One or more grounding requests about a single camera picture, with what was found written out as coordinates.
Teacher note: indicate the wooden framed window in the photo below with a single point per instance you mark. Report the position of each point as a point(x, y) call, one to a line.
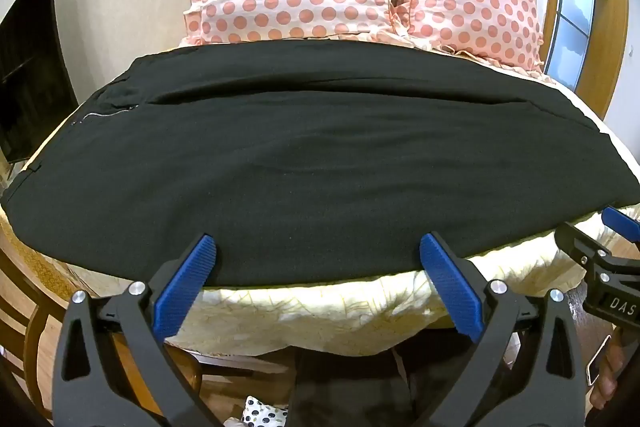
point(612, 32)

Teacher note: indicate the wooden chair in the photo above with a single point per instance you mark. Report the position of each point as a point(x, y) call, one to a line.
point(30, 307)

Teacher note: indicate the person's right hand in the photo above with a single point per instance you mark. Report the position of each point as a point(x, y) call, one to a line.
point(605, 387)

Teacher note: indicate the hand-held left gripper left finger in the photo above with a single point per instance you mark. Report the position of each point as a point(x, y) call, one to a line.
point(187, 282)

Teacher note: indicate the white dotted cloth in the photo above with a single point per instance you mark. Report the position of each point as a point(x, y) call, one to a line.
point(262, 414)

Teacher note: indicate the yellow patterned bed sheet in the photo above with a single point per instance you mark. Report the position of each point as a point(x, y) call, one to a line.
point(325, 312)

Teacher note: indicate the black pants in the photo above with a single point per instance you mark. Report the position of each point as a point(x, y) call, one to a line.
point(320, 157)

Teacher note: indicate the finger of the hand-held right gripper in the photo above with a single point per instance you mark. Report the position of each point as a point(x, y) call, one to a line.
point(580, 244)
point(622, 223)

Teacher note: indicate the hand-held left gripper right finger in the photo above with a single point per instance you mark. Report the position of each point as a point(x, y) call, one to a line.
point(450, 287)

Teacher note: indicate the black television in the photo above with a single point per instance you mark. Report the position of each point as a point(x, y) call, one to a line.
point(30, 72)

